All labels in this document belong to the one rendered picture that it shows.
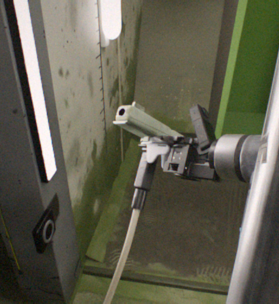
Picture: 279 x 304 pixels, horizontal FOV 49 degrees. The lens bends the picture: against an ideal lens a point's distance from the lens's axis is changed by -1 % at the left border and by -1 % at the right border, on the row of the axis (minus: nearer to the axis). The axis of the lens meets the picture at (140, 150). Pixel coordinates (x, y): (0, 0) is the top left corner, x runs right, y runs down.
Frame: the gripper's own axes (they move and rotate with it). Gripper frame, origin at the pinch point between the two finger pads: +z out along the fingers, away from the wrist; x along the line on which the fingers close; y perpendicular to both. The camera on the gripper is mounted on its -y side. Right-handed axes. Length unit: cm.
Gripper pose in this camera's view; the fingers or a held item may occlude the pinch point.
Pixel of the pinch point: (151, 143)
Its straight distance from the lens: 75.7
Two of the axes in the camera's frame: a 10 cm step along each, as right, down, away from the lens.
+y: -2.4, 9.5, -1.9
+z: -7.2, -0.5, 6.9
